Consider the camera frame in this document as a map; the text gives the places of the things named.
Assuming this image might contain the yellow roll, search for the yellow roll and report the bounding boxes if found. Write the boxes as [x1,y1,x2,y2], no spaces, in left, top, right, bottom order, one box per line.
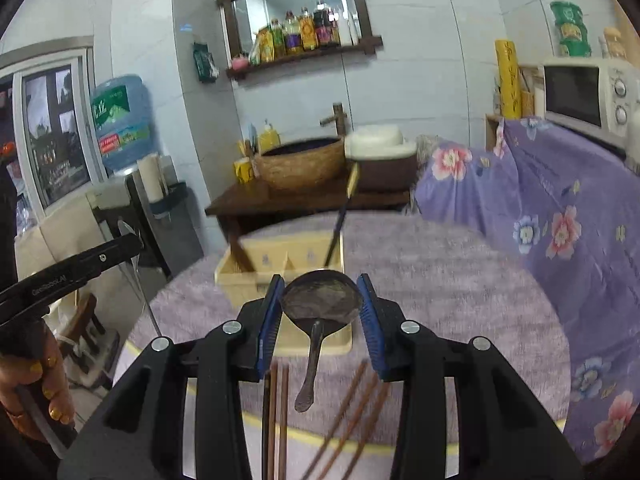
[495,39,522,119]

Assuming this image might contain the blue water jug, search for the blue water jug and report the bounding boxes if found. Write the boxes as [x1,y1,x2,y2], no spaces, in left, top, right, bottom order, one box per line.
[91,75,155,174]

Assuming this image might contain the purple floral cloth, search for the purple floral cloth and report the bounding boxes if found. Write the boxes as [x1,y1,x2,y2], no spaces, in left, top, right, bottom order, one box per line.
[414,118,639,462]

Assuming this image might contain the white microwave oven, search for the white microwave oven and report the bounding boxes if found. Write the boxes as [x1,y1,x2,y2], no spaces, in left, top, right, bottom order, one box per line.
[541,58,639,154]

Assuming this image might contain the white brown rice cooker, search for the white brown rice cooker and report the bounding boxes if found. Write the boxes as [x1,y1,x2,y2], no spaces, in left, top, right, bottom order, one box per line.
[344,125,418,193]

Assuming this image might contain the cream plastic utensil holder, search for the cream plastic utensil holder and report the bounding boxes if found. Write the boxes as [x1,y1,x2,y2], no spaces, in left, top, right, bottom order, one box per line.
[214,231,354,358]

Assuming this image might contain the wooden framed mirror shelf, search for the wooden framed mirror shelf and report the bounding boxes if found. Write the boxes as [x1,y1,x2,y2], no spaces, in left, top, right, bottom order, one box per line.
[217,0,383,80]

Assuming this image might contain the wooden faucet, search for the wooden faucet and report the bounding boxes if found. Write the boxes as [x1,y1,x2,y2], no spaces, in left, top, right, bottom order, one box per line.
[320,102,347,136]

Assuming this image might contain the person left hand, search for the person left hand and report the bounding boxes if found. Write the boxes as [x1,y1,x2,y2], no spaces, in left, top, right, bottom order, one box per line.
[1,323,75,442]

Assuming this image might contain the water dispenser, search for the water dispenser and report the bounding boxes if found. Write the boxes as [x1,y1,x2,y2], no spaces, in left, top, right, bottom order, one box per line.
[86,169,206,281]

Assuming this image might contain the green instant noodle cups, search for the green instant noodle cups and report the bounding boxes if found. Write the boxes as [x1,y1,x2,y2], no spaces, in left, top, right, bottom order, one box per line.
[550,0,592,58]

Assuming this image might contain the brown wooden chopstick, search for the brown wooden chopstick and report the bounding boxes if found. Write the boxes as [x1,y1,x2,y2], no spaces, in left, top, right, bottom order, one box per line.
[278,365,290,480]
[266,362,279,480]

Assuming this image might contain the reddish brown chopstick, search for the reddish brown chopstick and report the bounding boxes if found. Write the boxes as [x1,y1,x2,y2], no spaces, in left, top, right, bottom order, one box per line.
[318,375,378,480]
[342,382,390,480]
[302,360,367,480]

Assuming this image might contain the yellow soap bottle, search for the yellow soap bottle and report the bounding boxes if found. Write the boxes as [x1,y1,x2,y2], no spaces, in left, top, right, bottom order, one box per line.
[257,119,281,154]

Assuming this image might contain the woven basket sink basin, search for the woven basket sink basin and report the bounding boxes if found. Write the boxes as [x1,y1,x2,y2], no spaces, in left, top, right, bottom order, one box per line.
[255,136,345,192]

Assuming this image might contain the dark soy sauce bottle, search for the dark soy sauce bottle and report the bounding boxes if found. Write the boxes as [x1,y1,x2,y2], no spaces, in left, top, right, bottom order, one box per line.
[312,0,341,49]

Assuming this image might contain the yellow mug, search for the yellow mug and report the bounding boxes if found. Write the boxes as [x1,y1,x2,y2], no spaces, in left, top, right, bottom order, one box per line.
[233,157,255,184]

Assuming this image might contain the dark black chopstick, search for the dark black chopstick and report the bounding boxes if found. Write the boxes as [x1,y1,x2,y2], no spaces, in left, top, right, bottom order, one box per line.
[261,372,271,480]

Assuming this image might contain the dark wooden counter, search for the dark wooden counter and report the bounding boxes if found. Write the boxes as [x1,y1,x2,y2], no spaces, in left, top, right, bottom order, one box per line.
[204,176,412,252]

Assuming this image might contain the black chopstick yellow band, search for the black chopstick yellow band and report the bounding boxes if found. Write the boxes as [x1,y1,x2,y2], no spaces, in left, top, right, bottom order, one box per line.
[323,162,360,269]

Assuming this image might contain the green hanging packet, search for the green hanging packet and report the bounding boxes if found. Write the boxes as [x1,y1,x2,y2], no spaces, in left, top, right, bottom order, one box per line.
[192,42,219,84]

